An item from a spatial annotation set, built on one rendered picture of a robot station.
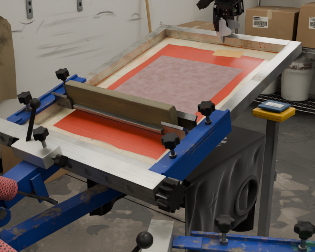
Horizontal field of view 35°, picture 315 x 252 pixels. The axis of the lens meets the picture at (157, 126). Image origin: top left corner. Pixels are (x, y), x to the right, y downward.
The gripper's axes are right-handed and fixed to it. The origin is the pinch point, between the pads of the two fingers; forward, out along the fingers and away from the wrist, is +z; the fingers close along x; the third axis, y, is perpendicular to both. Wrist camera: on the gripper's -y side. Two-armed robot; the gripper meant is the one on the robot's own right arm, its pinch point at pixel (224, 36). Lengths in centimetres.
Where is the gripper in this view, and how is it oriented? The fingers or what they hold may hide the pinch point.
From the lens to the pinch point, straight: 187.1
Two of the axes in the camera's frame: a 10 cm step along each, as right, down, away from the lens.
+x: 6.0, -5.1, 6.1
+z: 1.7, 8.3, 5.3
